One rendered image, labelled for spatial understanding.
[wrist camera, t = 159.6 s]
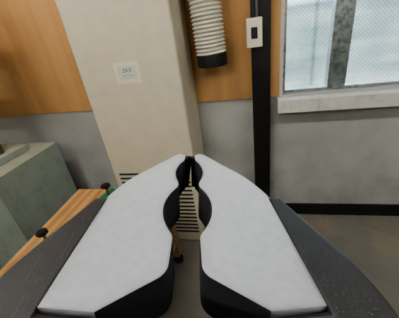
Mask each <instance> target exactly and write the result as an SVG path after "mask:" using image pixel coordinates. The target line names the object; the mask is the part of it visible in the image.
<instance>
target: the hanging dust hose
mask: <svg viewBox="0 0 399 318"><path fill-rule="evenodd" d="M219 1H220V0H188V2H190V3H189V4H188V5H189V6H190V8H189V10H191V12H190V14H191V17H190V18H191V19H193V20H192V21H191V22H192V23H193V24H192V26H193V28H192V30H194V32H193V34H195V35H194V38H195V40H194V41H195V42H196V43H195V44H194V45H196V49H197V51H196V52H197V53H198V54H197V55H196V56H197V63H198V67H199V68H216V67H220V66H224V65H226V64H227V63H228V59H227V52H226V49H225V47H226V46H225V43H226V42H225V41H224V40H225V38H224V36H225V34H223V33H224V30H223V28H224V27H223V26H222V25H223V24H224V23H223V22H222V21H223V19H222V18H221V17H222V16H223V15H222V14H221V13H222V12H223V11H221V10H220V9H221V8H222V7H221V6H220V4H221V2H219Z"/></svg>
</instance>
